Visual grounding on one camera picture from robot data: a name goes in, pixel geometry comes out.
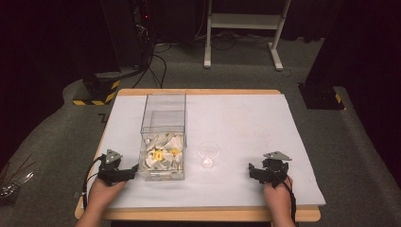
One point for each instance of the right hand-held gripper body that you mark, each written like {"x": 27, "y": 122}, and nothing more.
{"x": 275, "y": 170}

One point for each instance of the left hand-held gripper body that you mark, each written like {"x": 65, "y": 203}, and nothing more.
{"x": 110, "y": 168}

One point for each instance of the pile of tea bags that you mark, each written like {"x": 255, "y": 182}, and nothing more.
{"x": 164, "y": 154}

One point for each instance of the clear plastic cup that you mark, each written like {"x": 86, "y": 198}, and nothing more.
{"x": 208, "y": 154}

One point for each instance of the clear plastic box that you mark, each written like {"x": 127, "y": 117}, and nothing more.
{"x": 164, "y": 126}

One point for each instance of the person's left hand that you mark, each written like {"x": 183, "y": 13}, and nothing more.
{"x": 102, "y": 194}

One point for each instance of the person's right hand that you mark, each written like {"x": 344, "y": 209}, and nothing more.
{"x": 277, "y": 197}

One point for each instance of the white foam mat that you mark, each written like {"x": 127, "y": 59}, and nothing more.
{"x": 246, "y": 132}

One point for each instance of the wooden table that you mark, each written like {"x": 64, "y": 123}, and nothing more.
{"x": 195, "y": 215}

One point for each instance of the black base with yellow stripes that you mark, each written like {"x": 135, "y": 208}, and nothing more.
{"x": 97, "y": 91}

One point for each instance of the black stand base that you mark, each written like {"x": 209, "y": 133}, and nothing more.
{"x": 320, "y": 96}

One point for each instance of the dark equipment rack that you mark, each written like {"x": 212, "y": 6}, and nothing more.
{"x": 142, "y": 31}

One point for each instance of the white metal stand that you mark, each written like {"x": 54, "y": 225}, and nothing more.
{"x": 244, "y": 21}

